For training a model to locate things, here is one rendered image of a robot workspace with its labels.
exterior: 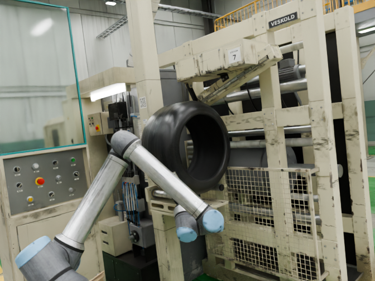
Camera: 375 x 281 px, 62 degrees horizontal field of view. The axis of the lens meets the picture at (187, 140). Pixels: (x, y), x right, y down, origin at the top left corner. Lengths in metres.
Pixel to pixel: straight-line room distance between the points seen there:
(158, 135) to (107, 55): 10.48
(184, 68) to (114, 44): 10.25
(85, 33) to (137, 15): 9.84
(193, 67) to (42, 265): 1.46
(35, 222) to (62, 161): 0.42
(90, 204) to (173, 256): 0.95
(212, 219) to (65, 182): 1.22
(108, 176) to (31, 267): 0.49
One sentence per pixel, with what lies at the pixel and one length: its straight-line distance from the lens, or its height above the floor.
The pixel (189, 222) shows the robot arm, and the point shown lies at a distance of 1.51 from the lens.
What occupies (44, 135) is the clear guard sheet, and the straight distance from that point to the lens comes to 2.22.
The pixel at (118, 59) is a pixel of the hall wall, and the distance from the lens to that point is 12.32.
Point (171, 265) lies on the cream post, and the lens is 2.34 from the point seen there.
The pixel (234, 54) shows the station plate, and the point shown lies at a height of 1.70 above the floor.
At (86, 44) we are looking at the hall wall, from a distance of 11.95.
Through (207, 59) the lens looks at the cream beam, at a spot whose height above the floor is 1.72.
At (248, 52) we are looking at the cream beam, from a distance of 1.94.
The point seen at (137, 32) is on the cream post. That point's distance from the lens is 2.24.
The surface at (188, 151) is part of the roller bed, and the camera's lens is 2.47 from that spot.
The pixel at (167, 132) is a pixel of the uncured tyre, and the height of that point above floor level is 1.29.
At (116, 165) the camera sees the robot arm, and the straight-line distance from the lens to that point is 1.58.
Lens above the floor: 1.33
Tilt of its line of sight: 3 degrees down
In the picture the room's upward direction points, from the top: 7 degrees counter-clockwise
